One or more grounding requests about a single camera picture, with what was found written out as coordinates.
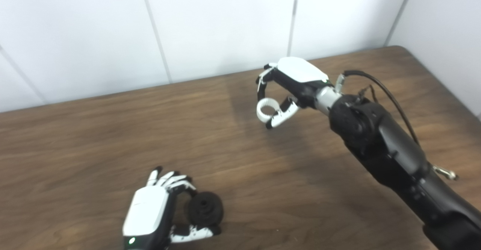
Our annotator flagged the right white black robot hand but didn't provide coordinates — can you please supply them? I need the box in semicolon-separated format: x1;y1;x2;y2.
256;56;331;130

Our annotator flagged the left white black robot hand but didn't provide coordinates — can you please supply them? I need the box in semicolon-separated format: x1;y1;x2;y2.
122;166;222;250

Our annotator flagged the white plastic ring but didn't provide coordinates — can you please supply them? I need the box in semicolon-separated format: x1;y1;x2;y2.
257;98;281;123

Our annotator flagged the round black plastic part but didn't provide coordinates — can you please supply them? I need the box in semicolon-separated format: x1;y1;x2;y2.
188;191;224;228

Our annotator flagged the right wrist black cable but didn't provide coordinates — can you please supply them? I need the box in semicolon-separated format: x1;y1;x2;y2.
336;70;421;145

